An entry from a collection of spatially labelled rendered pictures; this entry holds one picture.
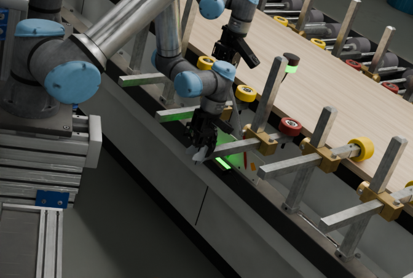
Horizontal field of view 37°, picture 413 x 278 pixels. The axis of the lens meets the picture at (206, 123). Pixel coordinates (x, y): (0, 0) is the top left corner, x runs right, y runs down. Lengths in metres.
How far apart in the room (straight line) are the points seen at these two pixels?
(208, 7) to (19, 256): 1.17
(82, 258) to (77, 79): 1.44
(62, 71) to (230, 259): 1.56
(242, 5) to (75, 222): 1.39
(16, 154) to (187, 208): 1.38
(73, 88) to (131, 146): 1.78
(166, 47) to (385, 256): 1.03
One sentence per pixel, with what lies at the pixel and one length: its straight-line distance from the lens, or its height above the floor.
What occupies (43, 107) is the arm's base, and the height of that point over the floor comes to 1.07.
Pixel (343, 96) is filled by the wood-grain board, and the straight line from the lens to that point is 2.66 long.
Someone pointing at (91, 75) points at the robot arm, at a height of 1.23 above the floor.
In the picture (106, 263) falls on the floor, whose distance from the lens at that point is 2.76.
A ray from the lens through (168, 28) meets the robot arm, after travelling 1.75.
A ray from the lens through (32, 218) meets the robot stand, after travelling 2.59.
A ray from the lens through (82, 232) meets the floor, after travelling 2.89.
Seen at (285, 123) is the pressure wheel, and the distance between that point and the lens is 2.22.
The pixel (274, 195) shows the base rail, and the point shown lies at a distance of 2.19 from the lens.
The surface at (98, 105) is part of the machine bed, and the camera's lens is 3.43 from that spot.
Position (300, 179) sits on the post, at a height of 0.84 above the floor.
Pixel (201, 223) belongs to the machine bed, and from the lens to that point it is 2.85.
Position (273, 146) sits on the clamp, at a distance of 2.15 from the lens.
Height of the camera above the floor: 1.86
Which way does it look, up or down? 28 degrees down
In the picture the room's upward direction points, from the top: 17 degrees clockwise
